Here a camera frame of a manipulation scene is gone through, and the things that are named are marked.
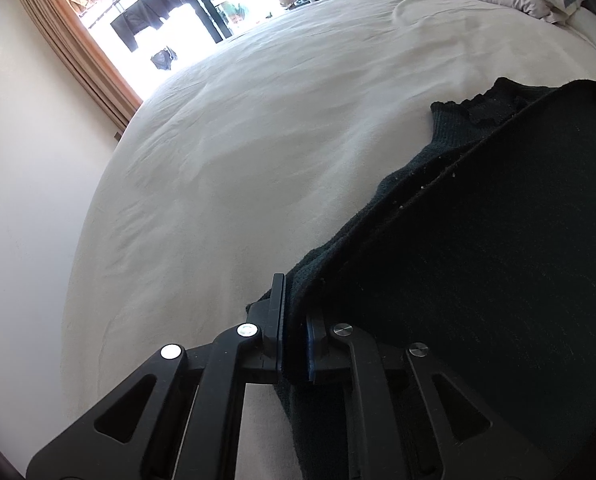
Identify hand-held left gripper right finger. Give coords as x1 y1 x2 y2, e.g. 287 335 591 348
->
305 315 544 480

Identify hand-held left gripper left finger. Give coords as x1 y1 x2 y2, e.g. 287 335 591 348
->
28 273 286 480

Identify dark green sweater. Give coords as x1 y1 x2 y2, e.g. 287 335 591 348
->
245 77 596 480

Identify hanging dark clothes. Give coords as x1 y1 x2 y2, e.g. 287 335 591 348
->
110 0 166 52

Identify bed with white sheet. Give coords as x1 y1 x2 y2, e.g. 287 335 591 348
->
60 0 596 480

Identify small dark hanging garment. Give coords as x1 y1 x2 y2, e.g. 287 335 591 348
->
150 47 179 72

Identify beige curtain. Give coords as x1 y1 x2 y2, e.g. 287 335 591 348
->
15 0 143 133

